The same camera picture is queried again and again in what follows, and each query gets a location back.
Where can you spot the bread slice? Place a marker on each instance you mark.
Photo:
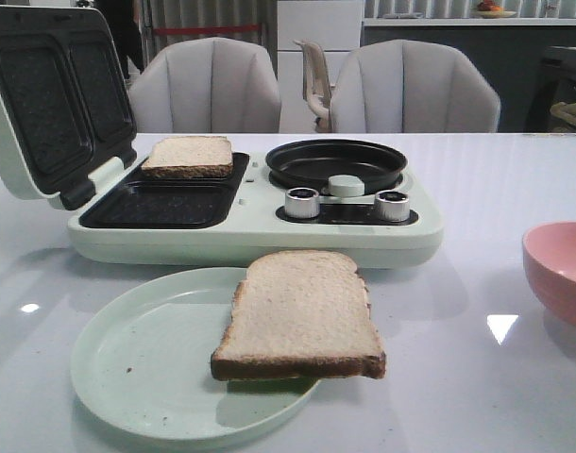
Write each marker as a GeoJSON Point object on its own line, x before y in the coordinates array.
{"type": "Point", "coordinates": [190, 156]}
{"type": "Point", "coordinates": [296, 314]}

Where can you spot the breakfast maker hinged lid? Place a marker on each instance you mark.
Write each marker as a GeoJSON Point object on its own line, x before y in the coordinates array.
{"type": "Point", "coordinates": [64, 111]}

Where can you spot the pink plastic bowl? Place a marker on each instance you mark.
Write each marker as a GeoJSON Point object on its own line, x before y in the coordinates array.
{"type": "Point", "coordinates": [549, 261]}

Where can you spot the mint green breakfast maker base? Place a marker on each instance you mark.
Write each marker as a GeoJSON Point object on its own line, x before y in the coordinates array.
{"type": "Point", "coordinates": [234, 220]}

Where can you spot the left silver control knob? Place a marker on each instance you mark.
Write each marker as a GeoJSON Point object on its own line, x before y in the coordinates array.
{"type": "Point", "coordinates": [302, 203]}

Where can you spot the silver control knob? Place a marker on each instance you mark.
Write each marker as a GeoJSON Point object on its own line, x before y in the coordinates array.
{"type": "Point", "coordinates": [302, 203]}
{"type": "Point", "coordinates": [391, 206]}

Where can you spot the black round frying pan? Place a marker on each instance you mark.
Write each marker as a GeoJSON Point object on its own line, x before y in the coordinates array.
{"type": "Point", "coordinates": [311, 163]}

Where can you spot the right silver control knob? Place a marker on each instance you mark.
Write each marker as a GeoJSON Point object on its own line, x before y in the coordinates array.
{"type": "Point", "coordinates": [391, 206]}

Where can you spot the beige plastic chair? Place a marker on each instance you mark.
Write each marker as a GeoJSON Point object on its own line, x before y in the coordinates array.
{"type": "Point", "coordinates": [317, 89]}

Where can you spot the left grey upholstered chair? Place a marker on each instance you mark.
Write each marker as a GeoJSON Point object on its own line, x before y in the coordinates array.
{"type": "Point", "coordinates": [212, 85]}

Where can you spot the grey upholstered chair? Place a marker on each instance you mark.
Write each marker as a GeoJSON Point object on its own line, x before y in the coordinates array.
{"type": "Point", "coordinates": [403, 86]}
{"type": "Point", "coordinates": [212, 85]}

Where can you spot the right grey upholstered chair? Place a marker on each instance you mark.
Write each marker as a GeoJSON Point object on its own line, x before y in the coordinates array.
{"type": "Point", "coordinates": [403, 86]}

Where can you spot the mint green round plate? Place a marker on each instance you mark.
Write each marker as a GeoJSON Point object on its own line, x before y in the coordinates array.
{"type": "Point", "coordinates": [142, 365]}

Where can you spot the white cabinet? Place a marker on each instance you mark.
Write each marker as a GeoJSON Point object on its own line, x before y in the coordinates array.
{"type": "Point", "coordinates": [314, 39]}

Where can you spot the red barrier tape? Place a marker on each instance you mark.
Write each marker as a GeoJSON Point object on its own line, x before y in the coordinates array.
{"type": "Point", "coordinates": [207, 30]}

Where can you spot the dark grey sideboard counter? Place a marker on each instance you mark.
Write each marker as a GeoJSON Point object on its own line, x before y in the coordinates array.
{"type": "Point", "coordinates": [506, 51]}

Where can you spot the fruit bowl on counter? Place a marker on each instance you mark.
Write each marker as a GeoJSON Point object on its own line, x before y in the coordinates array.
{"type": "Point", "coordinates": [489, 9]}

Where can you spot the dark appliance at right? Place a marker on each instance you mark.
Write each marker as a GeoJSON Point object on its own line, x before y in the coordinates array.
{"type": "Point", "coordinates": [556, 82]}

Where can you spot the mint green pan handle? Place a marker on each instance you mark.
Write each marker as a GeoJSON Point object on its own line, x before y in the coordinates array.
{"type": "Point", "coordinates": [344, 186]}

